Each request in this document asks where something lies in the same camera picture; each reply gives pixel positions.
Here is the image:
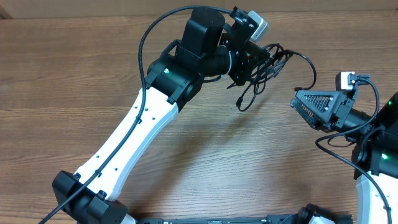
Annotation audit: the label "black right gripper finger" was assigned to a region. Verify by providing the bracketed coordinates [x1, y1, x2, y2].
[295, 90, 343, 115]
[290, 98, 326, 129]

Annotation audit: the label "black usb cables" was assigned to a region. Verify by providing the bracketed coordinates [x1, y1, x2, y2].
[226, 42, 318, 113]

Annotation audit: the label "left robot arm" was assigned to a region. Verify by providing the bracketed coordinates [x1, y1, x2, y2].
[52, 6, 270, 223]

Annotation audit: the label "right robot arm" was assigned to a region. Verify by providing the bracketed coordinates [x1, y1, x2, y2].
[290, 90, 397, 223]

